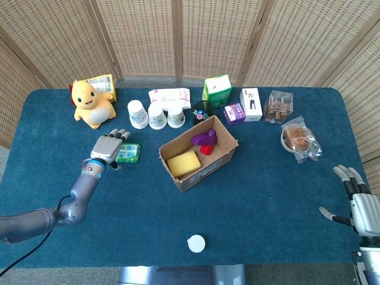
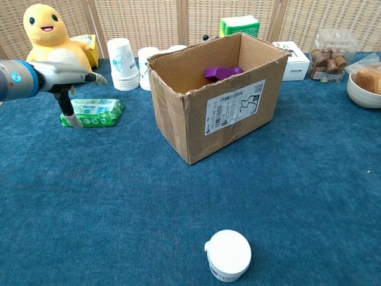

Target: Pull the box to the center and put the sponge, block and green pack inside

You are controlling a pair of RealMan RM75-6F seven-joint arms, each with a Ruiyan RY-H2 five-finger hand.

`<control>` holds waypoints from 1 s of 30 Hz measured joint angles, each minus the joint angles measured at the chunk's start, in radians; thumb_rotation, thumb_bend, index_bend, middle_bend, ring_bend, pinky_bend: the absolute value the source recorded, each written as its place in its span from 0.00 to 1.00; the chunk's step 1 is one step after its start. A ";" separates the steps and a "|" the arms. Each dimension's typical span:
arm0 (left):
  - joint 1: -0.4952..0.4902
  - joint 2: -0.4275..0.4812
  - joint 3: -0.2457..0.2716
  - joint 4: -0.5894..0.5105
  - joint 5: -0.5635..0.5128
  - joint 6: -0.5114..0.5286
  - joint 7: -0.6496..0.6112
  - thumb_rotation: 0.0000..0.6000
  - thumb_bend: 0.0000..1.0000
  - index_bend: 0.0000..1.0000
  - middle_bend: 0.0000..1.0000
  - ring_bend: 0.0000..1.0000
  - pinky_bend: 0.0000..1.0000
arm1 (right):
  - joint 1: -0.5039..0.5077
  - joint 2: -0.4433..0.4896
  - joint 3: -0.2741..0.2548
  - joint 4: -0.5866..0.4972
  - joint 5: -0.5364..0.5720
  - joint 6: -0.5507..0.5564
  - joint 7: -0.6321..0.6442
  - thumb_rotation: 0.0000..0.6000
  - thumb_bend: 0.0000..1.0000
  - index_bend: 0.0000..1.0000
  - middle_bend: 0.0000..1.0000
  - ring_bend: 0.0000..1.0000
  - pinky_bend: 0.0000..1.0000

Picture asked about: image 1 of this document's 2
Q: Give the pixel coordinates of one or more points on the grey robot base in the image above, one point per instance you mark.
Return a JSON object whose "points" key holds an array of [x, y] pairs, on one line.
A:
{"points": [[181, 274]]}

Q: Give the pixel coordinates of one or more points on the green wet wipes pack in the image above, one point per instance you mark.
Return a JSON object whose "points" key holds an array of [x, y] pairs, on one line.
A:
{"points": [[130, 153]]}

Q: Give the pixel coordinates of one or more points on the white round lid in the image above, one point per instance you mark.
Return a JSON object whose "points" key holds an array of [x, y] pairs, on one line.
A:
{"points": [[196, 243]]}

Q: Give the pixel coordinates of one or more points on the red white small cap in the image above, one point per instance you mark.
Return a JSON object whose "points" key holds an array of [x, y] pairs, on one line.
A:
{"points": [[199, 117]]}

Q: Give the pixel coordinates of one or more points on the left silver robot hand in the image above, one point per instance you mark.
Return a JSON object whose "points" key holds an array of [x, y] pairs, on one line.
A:
{"points": [[105, 147]]}

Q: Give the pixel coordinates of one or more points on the brown cardboard box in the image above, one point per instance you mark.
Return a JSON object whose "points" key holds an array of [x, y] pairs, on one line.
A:
{"points": [[207, 170]]}

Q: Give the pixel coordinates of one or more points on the white box with black print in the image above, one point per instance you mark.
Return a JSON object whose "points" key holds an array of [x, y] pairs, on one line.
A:
{"points": [[251, 104]]}

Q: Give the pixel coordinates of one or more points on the green tissue box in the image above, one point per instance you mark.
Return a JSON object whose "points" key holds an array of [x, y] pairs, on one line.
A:
{"points": [[216, 90]]}

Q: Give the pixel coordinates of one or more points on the brown bread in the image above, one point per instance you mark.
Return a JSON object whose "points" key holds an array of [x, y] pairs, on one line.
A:
{"points": [[297, 136]]}

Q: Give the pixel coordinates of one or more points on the yellow sponge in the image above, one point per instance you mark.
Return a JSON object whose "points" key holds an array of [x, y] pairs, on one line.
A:
{"points": [[184, 163]]}

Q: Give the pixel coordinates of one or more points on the white pink tissue pack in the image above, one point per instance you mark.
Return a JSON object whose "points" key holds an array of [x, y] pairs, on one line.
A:
{"points": [[169, 96]]}

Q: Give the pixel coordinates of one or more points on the yellow snack box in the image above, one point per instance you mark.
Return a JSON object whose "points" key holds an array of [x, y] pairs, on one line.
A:
{"points": [[104, 83]]}

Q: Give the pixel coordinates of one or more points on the white paper cup stack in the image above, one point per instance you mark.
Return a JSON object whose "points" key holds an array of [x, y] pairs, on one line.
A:
{"points": [[137, 114], [156, 115], [176, 116]]}

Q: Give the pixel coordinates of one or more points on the clear plastic bag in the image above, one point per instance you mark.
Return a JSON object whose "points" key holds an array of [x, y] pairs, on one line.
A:
{"points": [[311, 153]]}

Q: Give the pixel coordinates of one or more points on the blue carpet table cover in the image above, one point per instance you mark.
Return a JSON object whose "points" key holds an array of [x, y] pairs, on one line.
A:
{"points": [[267, 207]]}

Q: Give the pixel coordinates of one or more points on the wicker folding screen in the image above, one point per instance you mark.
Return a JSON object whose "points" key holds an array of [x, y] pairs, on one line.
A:
{"points": [[142, 35]]}

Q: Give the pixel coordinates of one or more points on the small purple box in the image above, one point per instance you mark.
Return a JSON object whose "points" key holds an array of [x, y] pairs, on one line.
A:
{"points": [[234, 114]]}

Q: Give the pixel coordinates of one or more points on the black mesh pen holder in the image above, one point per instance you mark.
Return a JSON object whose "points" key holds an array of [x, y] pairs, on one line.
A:
{"points": [[205, 108]]}

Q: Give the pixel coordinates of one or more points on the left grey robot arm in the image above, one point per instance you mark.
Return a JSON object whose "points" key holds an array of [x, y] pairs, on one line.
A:
{"points": [[80, 193]]}

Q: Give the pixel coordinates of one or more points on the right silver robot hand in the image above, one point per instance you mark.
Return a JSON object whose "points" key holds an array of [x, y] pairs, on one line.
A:
{"points": [[365, 210]]}

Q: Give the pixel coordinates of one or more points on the purple and red toy block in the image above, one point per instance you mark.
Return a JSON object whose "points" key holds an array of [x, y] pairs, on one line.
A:
{"points": [[203, 139]]}

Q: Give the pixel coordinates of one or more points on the clear box of brown cups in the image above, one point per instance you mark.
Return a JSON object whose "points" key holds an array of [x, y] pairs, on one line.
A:
{"points": [[279, 107]]}

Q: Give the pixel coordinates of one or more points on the yellow plush dinosaur toy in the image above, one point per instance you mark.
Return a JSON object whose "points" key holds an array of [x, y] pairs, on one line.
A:
{"points": [[92, 108]]}

